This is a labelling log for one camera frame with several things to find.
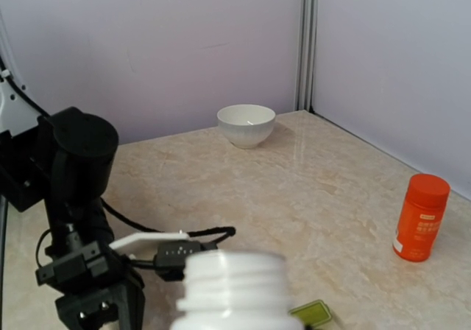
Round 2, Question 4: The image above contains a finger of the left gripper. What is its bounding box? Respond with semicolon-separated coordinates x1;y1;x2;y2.
108;281;145;330
55;292;110;329

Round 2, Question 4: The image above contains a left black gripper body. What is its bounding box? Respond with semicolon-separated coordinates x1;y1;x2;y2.
35;242;144;301

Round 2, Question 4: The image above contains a white pill bottle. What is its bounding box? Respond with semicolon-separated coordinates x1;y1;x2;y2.
170;250;305;330

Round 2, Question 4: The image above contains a green weekly pill organizer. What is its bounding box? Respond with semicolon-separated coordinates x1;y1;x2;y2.
289;300;333;329

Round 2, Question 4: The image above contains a red pill bottle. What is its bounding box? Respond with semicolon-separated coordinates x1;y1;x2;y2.
392;174;450;262

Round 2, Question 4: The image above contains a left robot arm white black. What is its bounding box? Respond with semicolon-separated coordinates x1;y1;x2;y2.
1;107;145;329

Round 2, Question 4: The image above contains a white bowl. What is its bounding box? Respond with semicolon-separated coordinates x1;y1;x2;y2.
216;104;276;149

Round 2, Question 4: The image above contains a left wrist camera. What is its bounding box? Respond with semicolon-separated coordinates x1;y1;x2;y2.
110;232;207;283

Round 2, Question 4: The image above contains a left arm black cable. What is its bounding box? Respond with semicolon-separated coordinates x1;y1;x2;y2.
101;197;236;242

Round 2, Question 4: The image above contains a left aluminium frame post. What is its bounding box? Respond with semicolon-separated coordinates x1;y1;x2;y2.
294;0;319;112

